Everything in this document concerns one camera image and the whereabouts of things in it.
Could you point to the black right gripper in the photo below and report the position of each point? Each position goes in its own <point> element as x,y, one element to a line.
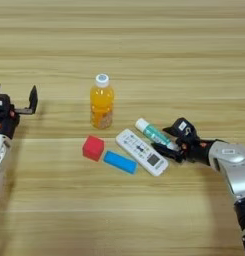
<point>195,150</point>

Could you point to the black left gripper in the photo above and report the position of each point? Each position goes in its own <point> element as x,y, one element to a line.
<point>5,123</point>

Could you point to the white green toothpaste tube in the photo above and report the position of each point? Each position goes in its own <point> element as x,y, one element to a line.
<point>150,130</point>

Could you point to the orange juice bottle white cap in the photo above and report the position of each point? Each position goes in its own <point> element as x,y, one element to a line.
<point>101,103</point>

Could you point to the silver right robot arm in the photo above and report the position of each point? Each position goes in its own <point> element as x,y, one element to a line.
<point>232,166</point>

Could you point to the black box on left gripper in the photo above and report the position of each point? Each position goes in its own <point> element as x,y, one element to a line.
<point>1,101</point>

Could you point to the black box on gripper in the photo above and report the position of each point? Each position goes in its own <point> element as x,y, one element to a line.
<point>184,126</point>
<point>1,101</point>

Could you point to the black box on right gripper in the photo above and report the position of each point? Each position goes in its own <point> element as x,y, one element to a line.
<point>184,126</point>

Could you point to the white remote control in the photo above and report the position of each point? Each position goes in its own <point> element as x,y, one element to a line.
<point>140,151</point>

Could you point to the blue rectangular block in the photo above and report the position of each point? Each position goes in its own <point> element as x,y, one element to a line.
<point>120,162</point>

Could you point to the red cube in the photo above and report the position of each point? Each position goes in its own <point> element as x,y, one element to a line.
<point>93,148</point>

